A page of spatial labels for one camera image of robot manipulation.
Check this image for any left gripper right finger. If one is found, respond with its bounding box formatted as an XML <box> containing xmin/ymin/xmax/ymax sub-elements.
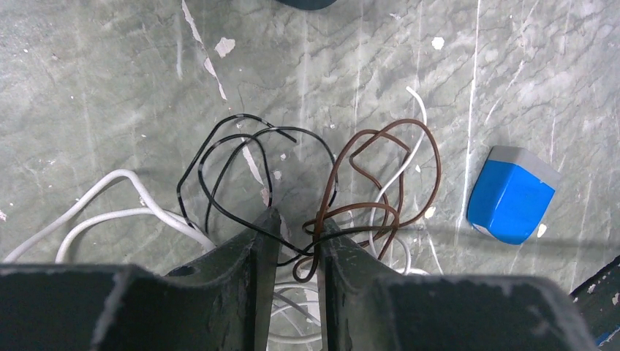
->
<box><xmin>317</xmin><ymin>219</ymin><xmax>596</xmax><ymax>350</ymax></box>

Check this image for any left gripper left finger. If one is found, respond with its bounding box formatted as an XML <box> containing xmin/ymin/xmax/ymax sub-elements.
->
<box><xmin>1</xmin><ymin>229</ymin><xmax>280</xmax><ymax>350</ymax></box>

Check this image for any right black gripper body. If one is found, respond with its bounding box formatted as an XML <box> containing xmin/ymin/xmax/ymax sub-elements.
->
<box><xmin>570</xmin><ymin>256</ymin><xmax>619</xmax><ymax>349</ymax></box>

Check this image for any black cable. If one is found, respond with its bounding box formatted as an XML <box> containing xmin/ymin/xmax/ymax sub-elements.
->
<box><xmin>176</xmin><ymin>113</ymin><xmax>403</xmax><ymax>268</ymax></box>

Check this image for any blue grey block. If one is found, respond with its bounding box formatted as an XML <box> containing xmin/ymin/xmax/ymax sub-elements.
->
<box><xmin>466</xmin><ymin>146</ymin><xmax>561</xmax><ymax>245</ymax></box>

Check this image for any navy blue box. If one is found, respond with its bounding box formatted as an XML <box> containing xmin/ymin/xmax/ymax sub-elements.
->
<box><xmin>277</xmin><ymin>0</ymin><xmax>336</xmax><ymax>11</ymax></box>

